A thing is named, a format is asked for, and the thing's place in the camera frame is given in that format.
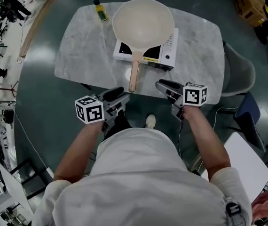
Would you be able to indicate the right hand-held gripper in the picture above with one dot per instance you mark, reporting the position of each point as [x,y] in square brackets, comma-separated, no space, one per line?
[194,95]

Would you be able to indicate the person's left forearm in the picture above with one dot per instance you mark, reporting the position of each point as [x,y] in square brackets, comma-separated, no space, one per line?
[77,149]

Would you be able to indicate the cardboard box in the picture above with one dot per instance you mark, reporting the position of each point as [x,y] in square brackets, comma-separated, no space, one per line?
[249,1]

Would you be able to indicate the person's right forearm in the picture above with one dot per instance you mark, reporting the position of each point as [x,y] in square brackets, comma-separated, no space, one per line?
[207,140]

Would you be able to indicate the grey marble table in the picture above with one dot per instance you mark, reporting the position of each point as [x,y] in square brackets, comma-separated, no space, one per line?
[84,55]

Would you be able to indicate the person in white coat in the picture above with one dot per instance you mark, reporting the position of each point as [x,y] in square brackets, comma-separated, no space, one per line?
[136,185]

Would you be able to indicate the white table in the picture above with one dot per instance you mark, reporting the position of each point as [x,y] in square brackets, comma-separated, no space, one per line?
[244,163]

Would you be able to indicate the yellow oil bottle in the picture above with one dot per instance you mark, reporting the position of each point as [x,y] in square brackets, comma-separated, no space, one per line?
[101,12]

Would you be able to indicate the person's black trousers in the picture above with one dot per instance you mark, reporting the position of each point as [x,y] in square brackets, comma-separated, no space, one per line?
[120,123]

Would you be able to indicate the grey chair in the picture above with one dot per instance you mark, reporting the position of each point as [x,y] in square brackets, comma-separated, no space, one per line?
[239,72]

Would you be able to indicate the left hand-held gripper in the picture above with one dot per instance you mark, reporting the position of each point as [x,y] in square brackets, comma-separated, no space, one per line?
[89,109]

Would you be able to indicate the white portable induction cooktop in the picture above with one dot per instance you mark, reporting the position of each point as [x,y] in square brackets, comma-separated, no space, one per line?
[169,53]

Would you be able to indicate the long wooden plank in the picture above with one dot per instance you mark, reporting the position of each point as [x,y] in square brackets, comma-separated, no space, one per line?
[30,36]

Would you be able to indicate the white panel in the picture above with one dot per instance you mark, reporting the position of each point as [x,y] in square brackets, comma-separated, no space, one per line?
[14,187]

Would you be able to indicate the person's white shoe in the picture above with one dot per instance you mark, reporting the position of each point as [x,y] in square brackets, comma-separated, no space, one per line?
[151,121]

